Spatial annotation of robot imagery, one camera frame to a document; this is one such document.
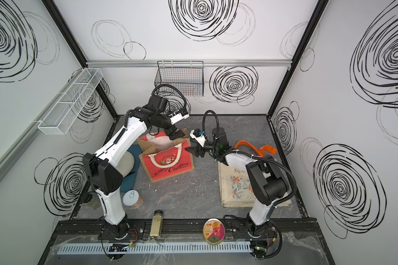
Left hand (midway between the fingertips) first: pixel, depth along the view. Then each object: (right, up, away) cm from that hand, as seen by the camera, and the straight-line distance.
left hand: (179, 125), depth 84 cm
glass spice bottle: (-9, -44, -11) cm, 46 cm away
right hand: (+5, -10, +1) cm, 11 cm away
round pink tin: (+17, -46, -13) cm, 51 cm away
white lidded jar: (-22, -36, -5) cm, 42 cm away
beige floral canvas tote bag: (+29, -33, +1) cm, 44 cm away
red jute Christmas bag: (-8, -16, -1) cm, 18 cm away
